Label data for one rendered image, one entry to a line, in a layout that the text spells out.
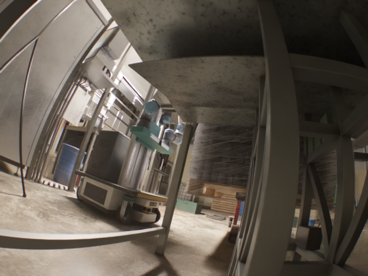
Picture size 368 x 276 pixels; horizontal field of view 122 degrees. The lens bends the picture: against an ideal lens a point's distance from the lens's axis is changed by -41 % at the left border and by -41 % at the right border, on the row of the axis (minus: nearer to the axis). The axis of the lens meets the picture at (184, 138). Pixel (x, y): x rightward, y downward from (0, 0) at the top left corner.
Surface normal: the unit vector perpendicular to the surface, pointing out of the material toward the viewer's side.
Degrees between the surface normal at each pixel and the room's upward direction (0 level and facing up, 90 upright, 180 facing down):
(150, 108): 97
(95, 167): 90
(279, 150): 90
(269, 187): 90
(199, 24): 180
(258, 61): 166
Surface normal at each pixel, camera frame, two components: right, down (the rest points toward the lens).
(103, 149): -0.35, -0.39
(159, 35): -0.22, 0.92
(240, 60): -0.14, 0.98
